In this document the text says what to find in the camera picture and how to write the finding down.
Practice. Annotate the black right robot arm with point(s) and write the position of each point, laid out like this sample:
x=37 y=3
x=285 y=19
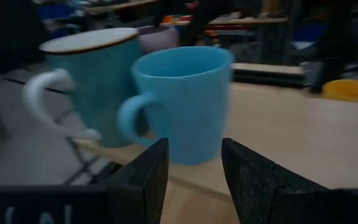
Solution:
x=334 y=46

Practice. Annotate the wooden shelf black metal legs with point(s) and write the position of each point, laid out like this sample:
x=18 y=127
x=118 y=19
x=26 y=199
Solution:
x=291 y=140

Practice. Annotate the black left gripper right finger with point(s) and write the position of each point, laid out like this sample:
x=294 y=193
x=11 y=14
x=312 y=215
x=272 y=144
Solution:
x=253 y=186

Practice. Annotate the lavender ribbed mug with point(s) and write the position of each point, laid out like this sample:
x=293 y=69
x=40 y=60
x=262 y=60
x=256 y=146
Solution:
x=160 y=40

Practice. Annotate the orange mug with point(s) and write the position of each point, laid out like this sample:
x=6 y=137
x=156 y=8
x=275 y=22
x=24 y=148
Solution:
x=350 y=90

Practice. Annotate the light blue mug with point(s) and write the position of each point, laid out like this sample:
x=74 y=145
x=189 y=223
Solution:
x=185 y=109

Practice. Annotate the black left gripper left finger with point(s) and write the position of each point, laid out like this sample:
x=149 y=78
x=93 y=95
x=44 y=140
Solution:
x=145 y=186

